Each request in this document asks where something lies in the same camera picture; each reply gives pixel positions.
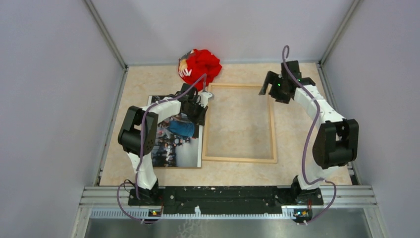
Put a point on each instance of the printed colour photo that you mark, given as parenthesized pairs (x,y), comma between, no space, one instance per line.
(178,144)

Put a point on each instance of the brown cardboard backing board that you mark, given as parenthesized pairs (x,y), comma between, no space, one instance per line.
(183,167)

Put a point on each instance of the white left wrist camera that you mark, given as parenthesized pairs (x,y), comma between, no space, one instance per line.
(205,98)

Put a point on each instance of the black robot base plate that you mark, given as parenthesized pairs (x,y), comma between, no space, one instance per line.
(284,195)

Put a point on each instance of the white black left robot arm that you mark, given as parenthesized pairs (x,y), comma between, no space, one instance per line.
(167,132)

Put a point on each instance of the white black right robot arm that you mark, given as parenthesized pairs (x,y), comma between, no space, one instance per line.
(332,140)

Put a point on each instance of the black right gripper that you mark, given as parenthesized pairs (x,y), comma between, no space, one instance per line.
(273,78)

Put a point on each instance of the red crumpled cloth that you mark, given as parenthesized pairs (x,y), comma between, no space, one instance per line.
(195,63)

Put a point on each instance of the aluminium rail front edge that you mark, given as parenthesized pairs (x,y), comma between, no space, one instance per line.
(349,211)

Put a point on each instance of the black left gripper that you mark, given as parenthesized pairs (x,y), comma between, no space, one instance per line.
(200,119)

